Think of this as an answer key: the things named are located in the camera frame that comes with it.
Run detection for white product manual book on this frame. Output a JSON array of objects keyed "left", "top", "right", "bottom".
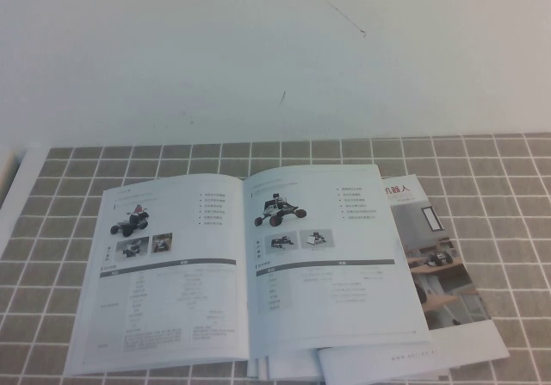
[{"left": 68, "top": 164, "right": 433, "bottom": 369}]

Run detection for brochure with office photo cover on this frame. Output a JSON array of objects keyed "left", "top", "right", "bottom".
[{"left": 318, "top": 172, "right": 512, "bottom": 382}]

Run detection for white booklet stack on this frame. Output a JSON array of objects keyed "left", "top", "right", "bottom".
[{"left": 247, "top": 345, "right": 453, "bottom": 382}]

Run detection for grey white checkered tablecloth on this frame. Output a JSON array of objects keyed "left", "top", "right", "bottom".
[{"left": 0, "top": 133, "right": 551, "bottom": 385}]

